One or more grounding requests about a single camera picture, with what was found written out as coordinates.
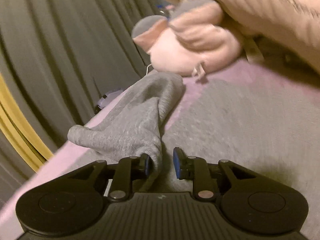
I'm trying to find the grey sweatpants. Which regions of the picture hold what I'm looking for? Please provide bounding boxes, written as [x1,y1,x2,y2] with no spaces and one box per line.
[67,70,320,228]

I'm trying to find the purple box beside bed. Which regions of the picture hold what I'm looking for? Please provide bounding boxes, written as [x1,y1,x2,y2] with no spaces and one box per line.
[94,88,123,114]

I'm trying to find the yellow curtain strip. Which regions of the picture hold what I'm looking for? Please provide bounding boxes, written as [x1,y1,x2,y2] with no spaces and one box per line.
[0,77,53,172]

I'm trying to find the pink plush pig toy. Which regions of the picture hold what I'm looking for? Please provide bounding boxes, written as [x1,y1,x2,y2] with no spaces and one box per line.
[131,0,244,79]

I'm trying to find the grey curtain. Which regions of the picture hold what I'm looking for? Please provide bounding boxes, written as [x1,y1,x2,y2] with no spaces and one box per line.
[0,0,173,205]

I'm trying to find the beige plush rabbit toy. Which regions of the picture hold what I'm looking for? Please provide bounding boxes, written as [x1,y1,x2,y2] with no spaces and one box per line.
[165,0,319,72]

